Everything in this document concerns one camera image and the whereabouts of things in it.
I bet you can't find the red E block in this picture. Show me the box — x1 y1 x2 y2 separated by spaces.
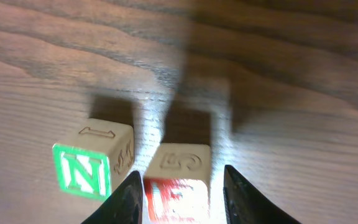
143 143 211 223

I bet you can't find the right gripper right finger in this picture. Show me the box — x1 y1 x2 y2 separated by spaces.
223 165 300 224

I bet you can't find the green N block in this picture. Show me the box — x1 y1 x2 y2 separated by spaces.
52 118 134 201

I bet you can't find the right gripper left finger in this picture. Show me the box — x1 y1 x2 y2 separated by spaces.
81 170 143 224

